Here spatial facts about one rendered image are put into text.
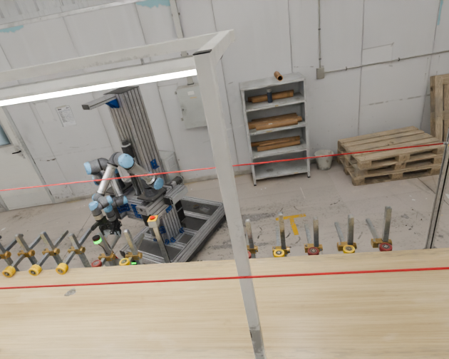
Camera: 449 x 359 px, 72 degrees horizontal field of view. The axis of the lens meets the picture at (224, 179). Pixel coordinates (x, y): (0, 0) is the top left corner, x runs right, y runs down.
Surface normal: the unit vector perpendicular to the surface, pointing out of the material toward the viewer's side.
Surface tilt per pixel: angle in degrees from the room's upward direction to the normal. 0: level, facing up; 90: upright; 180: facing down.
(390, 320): 0
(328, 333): 0
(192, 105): 90
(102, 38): 90
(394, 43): 90
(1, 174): 90
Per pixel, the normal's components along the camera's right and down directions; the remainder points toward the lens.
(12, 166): 0.01, 0.49
